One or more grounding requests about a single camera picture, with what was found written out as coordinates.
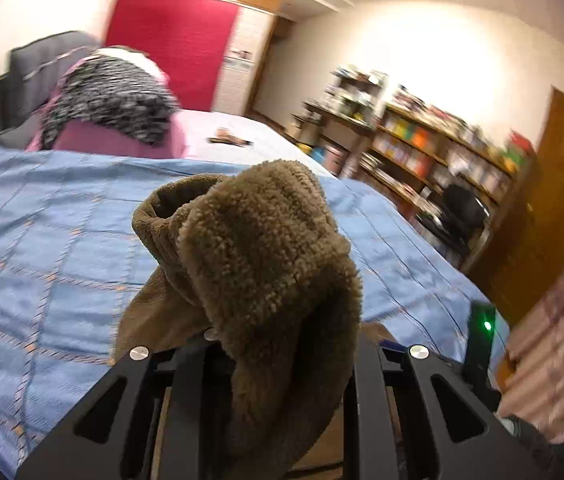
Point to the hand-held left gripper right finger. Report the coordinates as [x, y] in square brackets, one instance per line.
[371, 385]

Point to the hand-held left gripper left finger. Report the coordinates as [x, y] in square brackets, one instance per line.
[187, 385]

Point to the pink striped cloth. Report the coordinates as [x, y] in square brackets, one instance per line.
[556, 340]

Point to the brown wooden door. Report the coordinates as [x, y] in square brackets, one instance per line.
[551, 195]

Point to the red wardrobe panel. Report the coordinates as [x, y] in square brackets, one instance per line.
[172, 45]

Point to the leopard print blanket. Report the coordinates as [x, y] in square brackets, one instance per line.
[112, 95]

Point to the small wooden desk shelf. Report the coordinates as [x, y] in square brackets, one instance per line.
[356, 90]

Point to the wooden bookshelf with books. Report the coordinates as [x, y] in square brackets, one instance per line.
[426, 145]

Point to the brown fleece pants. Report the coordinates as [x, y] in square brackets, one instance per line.
[272, 260]

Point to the lavender bed sheet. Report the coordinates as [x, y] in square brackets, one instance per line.
[262, 145]

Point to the pink bin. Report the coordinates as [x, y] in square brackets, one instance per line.
[334, 157]

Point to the grey padded headboard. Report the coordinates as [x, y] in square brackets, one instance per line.
[37, 75]

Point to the wooden desk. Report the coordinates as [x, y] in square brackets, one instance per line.
[337, 120]

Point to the wooden wardrobe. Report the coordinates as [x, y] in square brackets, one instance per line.
[247, 45]

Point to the blue checked blanket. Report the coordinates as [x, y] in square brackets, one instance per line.
[47, 240]

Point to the pink duvet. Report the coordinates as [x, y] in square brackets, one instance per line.
[97, 140]

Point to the black chair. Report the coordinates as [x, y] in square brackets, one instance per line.
[461, 210]

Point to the black flat item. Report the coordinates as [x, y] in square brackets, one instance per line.
[229, 137]

